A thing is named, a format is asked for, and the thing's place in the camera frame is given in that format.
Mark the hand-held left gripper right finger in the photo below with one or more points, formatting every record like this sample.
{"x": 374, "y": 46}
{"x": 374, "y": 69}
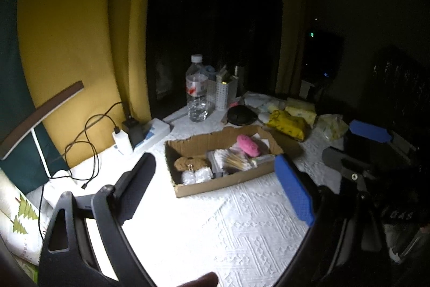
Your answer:
{"x": 295, "y": 187}

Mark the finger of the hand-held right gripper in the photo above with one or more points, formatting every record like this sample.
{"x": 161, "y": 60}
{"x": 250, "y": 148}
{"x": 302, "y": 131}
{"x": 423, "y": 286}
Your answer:
{"x": 369, "y": 131}
{"x": 339, "y": 161}

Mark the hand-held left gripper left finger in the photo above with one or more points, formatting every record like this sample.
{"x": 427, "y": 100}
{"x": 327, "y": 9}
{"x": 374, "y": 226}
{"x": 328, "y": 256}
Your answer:
{"x": 134, "y": 187}

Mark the clear plastic packet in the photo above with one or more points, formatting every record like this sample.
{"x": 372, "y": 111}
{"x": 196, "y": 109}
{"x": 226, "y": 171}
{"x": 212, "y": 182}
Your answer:
{"x": 204, "y": 174}
{"x": 188, "y": 177}

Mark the brown plush toy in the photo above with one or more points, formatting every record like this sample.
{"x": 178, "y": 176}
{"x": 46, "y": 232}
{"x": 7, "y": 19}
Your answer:
{"x": 188, "y": 163}

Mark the wooden cotton swab pack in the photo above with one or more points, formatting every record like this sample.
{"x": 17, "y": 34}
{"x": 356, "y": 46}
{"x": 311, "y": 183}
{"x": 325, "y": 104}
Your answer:
{"x": 238, "y": 162}

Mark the pink plush toy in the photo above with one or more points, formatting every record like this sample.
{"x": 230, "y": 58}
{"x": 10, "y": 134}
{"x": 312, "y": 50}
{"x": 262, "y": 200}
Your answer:
{"x": 248, "y": 145}

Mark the cardboard box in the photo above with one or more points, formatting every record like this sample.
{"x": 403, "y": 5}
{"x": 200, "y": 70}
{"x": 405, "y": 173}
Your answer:
{"x": 218, "y": 184}

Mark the white cotton swab box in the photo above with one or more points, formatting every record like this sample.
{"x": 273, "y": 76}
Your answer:
{"x": 217, "y": 162}

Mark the white soft packet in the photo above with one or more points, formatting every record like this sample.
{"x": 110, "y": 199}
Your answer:
{"x": 265, "y": 100}

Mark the person's left hand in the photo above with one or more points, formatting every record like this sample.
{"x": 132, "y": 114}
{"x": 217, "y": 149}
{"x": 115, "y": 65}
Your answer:
{"x": 201, "y": 281}

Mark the clear crumpled plastic bag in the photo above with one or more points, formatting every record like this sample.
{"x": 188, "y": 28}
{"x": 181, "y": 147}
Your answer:
{"x": 332, "y": 127}

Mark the white charger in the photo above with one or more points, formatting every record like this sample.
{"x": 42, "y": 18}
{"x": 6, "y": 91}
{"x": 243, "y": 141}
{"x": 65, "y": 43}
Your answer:
{"x": 122, "y": 143}

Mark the black power adapter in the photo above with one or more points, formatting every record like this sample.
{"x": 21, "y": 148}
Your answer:
{"x": 133, "y": 132}

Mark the white power strip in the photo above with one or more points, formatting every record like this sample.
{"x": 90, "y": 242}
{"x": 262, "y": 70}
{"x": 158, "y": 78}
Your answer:
{"x": 156, "y": 130}

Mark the yellow wipes packet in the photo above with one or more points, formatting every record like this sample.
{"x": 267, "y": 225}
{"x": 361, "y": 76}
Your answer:
{"x": 289, "y": 124}

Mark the beige tissue pack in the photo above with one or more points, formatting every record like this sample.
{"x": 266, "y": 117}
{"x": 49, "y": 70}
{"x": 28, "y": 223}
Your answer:
{"x": 302, "y": 108}

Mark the black device with green light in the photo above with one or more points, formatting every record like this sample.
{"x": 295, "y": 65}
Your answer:
{"x": 324, "y": 65}

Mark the black round object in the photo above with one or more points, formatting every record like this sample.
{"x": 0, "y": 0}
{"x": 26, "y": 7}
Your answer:
{"x": 242, "y": 115}

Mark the clear water bottle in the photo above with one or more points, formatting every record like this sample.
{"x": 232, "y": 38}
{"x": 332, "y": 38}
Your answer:
{"x": 197, "y": 92}

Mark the white plastic basket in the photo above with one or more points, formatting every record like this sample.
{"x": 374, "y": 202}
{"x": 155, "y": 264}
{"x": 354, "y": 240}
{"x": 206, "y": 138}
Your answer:
{"x": 221, "y": 95}

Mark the desk lamp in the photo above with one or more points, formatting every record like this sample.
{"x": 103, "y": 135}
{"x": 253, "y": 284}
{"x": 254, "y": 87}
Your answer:
{"x": 40, "y": 112}

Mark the metal thermos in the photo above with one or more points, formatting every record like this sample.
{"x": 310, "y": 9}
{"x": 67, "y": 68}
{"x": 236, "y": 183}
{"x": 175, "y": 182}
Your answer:
{"x": 239, "y": 80}

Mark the tree print pillow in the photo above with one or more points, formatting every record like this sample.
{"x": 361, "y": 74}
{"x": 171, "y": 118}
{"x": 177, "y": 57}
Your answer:
{"x": 16, "y": 230}

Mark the pale green packet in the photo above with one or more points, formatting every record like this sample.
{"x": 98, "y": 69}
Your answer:
{"x": 223, "y": 75}

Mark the blue plastic bag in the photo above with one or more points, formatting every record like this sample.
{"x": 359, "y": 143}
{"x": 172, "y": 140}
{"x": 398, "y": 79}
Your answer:
{"x": 210, "y": 70}

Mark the dark green cushion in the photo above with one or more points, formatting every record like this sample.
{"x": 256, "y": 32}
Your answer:
{"x": 13, "y": 88}

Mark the yellow curtain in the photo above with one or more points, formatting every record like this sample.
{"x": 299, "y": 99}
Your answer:
{"x": 74, "y": 21}

